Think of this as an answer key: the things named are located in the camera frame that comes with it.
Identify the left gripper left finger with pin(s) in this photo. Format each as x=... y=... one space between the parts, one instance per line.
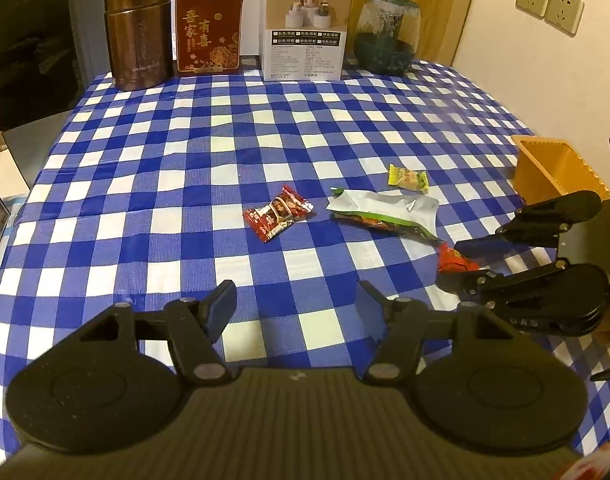
x=121 y=377

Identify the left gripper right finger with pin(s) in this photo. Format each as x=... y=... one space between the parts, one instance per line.
x=470 y=376

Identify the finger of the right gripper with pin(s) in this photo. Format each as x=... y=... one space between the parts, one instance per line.
x=559 y=299
x=537 y=225

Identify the small red cartoon snack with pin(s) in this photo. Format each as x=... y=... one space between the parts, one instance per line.
x=451 y=261

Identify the silver green snack bag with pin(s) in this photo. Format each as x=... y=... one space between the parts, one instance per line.
x=413 y=215

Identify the yellow green candy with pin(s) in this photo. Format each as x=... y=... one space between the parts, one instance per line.
x=407 y=179

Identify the red brown candy bar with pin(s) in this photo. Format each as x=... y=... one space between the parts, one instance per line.
x=282 y=211

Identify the orange plastic tray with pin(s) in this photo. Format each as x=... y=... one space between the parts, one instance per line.
x=550 y=168

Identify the blue white checkered tablecloth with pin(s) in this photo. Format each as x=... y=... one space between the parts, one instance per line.
x=142 y=197

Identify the dark green glass jar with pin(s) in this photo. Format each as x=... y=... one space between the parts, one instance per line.
x=387 y=36

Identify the white product box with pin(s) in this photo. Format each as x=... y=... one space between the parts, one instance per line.
x=303 y=39

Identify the brown metal canister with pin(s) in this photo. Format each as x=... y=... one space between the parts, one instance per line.
x=139 y=42

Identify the red gift box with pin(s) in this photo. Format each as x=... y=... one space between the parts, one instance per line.
x=208 y=36

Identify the double wall outlet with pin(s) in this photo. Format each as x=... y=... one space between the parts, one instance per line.
x=564 y=15

